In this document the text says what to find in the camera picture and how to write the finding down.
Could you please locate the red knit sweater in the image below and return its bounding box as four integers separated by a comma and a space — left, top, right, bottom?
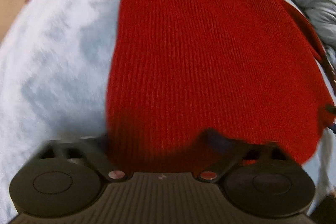
106, 0, 334, 172

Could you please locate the light blue fleece blanket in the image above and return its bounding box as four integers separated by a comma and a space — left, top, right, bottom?
1, 0, 335, 223

